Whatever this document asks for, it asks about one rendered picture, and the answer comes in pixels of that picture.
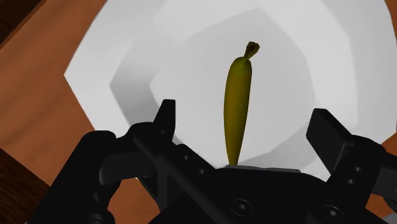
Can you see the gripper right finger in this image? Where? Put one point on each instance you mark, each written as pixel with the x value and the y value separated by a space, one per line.
pixel 347 149

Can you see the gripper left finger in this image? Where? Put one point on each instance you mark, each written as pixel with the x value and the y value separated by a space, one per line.
pixel 145 145

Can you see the yellow-green banana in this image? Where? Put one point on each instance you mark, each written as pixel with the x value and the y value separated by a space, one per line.
pixel 237 105

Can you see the white bowl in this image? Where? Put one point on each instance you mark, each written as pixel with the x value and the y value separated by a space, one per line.
pixel 192 49

